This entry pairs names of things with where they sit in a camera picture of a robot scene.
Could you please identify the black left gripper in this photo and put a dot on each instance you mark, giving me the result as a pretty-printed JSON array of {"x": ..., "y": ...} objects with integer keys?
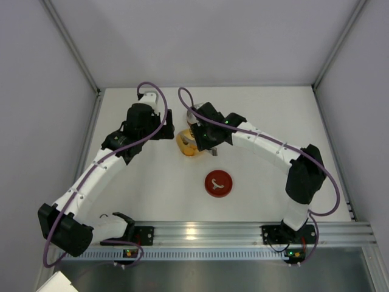
[{"x": 166, "y": 125}]

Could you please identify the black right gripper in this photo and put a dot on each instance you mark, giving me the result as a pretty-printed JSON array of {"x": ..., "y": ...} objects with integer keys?
[{"x": 205, "y": 143}]

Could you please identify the yellow lunch box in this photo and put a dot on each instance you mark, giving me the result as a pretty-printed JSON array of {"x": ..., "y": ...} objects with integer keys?
[{"x": 187, "y": 144}]

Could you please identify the red round lid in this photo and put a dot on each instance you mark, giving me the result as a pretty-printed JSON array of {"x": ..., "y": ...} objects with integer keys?
[{"x": 218, "y": 183}]

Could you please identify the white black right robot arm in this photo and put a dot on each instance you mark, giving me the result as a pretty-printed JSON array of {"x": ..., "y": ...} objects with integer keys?
[{"x": 304, "y": 178}]

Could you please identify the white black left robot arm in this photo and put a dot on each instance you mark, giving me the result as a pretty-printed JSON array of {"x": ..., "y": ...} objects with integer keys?
[{"x": 65, "y": 223}]

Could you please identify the white box corner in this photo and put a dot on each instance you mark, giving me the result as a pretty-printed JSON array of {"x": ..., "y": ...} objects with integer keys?
[{"x": 58, "y": 282}]

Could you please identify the aluminium mounting rail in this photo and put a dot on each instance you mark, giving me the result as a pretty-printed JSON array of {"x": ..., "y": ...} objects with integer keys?
[{"x": 249, "y": 234}]

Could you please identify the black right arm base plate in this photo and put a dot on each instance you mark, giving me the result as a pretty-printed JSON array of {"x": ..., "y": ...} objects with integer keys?
[{"x": 280, "y": 234}]

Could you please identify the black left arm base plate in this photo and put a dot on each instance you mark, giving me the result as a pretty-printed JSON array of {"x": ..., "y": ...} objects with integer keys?
[{"x": 140, "y": 235}]

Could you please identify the left aluminium frame post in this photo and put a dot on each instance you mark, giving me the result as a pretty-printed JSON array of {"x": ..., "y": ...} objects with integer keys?
[{"x": 59, "y": 24}]

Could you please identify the aluminium frame post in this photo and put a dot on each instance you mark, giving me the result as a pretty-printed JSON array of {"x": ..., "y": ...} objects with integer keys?
[
  {"x": 59, "y": 24},
  {"x": 340, "y": 41}
]

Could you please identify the slotted grey cable duct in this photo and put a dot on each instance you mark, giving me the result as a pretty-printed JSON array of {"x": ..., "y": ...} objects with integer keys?
[{"x": 190, "y": 253}]

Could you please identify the right aluminium frame post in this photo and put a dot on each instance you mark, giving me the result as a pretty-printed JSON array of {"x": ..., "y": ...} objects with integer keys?
[{"x": 340, "y": 41}]

